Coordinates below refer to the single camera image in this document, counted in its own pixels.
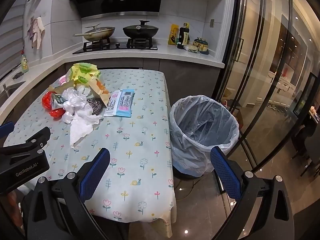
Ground dark soy sauce bottle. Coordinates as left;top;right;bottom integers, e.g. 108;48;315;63
177;22;191;50

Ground blue pink wipes packet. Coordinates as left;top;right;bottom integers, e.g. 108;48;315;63
103;89;136;117

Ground yellow seasoning pack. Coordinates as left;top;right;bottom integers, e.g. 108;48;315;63
167;24;180;46

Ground white paper tissue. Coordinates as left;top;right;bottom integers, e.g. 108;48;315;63
69;105;104;149

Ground spice jar set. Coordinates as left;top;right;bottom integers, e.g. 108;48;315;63
194;37;210;55

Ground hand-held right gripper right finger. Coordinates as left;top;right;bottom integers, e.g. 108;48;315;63
210;146;296;240

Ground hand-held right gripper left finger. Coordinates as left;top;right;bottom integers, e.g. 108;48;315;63
24;147;111;240

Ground beige orange wrapper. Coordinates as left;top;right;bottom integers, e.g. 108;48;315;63
89;78;111;106

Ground glass sliding door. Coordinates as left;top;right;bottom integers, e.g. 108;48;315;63
216;0;320;178

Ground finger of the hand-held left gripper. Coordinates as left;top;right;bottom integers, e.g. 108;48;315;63
0;126;51;156
0;121;15;137

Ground red plastic bag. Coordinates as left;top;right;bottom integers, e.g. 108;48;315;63
41;91;66;118

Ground black wok with lid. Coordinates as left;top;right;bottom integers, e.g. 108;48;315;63
122;20;160;39

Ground dark steel wool scrubber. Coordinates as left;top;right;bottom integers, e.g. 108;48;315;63
86;97;103;116

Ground floral tablecloth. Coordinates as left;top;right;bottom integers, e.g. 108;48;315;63
2;69;177;225

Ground beige pan with lid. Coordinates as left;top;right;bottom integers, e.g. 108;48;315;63
73;24;116;41

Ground black gas stove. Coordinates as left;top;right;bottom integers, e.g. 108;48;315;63
72;38;159;55

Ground trash bin with plastic liner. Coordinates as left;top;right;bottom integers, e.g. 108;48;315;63
169;95;240;180

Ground yellow green snack bag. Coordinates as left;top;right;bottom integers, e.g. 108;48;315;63
65;63;102;86

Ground kitchen sink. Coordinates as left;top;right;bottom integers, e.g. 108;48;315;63
0;80;26;101

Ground hanging kitchen cloths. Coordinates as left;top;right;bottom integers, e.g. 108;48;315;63
27;17;46;50

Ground green dish soap bottle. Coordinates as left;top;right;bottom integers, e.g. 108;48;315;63
20;51;30;73

